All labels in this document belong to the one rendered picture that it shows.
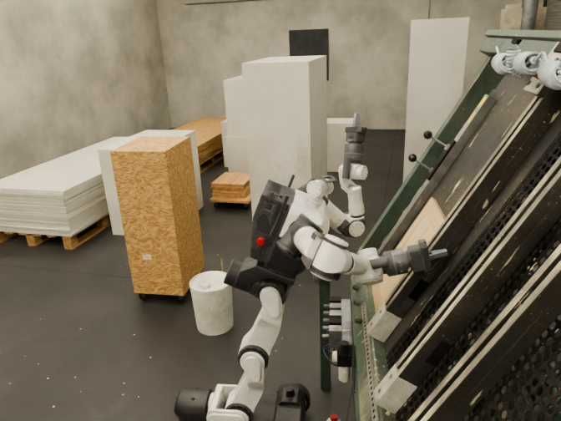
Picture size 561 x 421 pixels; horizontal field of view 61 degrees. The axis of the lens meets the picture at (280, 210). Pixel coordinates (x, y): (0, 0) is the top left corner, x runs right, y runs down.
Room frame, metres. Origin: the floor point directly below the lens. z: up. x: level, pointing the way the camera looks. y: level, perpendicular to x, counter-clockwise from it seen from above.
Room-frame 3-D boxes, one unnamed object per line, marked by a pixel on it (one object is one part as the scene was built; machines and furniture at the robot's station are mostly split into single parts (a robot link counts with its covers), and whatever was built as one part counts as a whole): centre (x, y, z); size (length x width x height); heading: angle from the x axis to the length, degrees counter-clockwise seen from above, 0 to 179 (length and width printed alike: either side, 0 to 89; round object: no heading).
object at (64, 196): (5.74, 2.28, 0.31); 2.46 x 1.04 x 0.63; 164
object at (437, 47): (5.63, -1.84, 1.03); 0.60 x 0.58 x 2.05; 164
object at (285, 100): (4.70, -0.13, 0.88); 0.90 x 0.60 x 1.75; 164
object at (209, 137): (8.29, 1.36, 0.22); 2.46 x 1.04 x 0.44; 164
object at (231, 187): (5.67, 0.54, 0.15); 0.61 x 0.51 x 0.31; 164
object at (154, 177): (3.54, 0.94, 0.63); 0.50 x 0.42 x 1.25; 169
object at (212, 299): (2.99, 0.52, 0.24); 0.32 x 0.30 x 0.47; 164
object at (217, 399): (1.86, 0.29, 0.28); 0.21 x 0.20 x 0.13; 83
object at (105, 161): (5.18, 1.40, 0.48); 1.00 x 0.64 x 0.95; 164
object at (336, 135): (7.04, -0.88, 0.36); 0.58 x 0.45 x 0.72; 74
